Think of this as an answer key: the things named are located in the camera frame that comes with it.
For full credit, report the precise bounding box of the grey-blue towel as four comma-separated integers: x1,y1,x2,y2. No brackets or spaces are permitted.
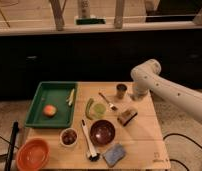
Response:
129,94,138,101

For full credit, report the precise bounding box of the metal cup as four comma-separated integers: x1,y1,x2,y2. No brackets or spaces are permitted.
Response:
116,84,127,99

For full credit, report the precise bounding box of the wooden block brush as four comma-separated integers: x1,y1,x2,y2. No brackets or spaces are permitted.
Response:
117,107,138,126

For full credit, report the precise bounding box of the orange plastic bowl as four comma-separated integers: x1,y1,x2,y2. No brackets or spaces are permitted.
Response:
16,138,49,171

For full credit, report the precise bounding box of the dark red bowl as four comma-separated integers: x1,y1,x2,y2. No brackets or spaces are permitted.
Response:
90,120,115,146

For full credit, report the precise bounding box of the green measuring cup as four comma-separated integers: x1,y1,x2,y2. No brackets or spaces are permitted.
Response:
85,98,106,120

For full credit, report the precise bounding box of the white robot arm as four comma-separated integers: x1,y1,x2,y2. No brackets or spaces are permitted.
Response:
131,59,202,124

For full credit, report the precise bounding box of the small brush with wooden handle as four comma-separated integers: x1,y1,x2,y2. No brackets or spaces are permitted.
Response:
98,92,118,111

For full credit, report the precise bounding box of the black cable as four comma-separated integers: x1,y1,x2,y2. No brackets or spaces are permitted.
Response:
162,132,202,171

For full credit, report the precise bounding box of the white bowl with dark contents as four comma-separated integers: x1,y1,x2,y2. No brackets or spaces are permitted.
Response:
59,128,78,148

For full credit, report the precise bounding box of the green base white object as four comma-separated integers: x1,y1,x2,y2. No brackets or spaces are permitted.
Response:
76,0,105,25

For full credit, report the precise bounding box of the orange peach fruit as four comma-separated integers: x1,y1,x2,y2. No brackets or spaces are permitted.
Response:
43,105,57,117

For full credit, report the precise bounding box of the blue sponge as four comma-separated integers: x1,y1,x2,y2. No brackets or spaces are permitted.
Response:
103,144,126,167

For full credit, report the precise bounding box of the green plastic tray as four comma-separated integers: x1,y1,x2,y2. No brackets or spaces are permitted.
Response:
25,82,78,128

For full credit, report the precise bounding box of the black pole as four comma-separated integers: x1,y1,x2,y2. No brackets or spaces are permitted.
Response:
4,121,19,171

